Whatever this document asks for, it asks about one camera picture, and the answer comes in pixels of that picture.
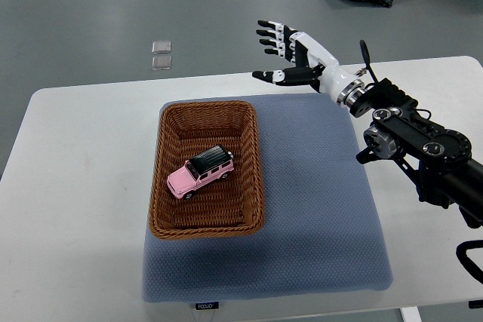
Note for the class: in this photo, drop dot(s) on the lower square floor plate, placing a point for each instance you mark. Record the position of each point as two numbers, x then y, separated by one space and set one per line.
161 62

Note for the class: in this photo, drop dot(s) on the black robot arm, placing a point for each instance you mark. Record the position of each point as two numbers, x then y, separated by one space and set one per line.
437 160

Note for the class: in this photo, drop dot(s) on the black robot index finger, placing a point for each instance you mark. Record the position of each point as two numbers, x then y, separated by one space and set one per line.
286 53

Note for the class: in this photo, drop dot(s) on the square floor plate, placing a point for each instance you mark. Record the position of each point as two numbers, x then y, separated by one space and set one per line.
161 62
161 47

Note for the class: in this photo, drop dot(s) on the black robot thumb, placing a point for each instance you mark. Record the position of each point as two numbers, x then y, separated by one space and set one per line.
295 75

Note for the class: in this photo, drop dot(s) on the brown wicker basket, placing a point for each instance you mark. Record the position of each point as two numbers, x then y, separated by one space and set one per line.
230 207

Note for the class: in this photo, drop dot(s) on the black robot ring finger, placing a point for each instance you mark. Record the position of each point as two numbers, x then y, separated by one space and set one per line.
277 34

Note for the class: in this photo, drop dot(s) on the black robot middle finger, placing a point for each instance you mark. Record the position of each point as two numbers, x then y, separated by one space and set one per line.
274 44

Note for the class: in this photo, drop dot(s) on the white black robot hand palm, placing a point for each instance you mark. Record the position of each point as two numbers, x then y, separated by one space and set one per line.
343 87

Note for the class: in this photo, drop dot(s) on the blue grey cushion mat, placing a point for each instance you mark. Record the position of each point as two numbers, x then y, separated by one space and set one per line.
321 233

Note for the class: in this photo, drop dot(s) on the upper square floor plate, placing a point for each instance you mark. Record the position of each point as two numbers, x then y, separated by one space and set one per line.
161 47

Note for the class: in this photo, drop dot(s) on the pink toy car black roof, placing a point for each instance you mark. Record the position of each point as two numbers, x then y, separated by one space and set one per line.
199 171

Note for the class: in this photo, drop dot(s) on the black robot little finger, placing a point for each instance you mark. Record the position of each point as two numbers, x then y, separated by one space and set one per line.
272 26

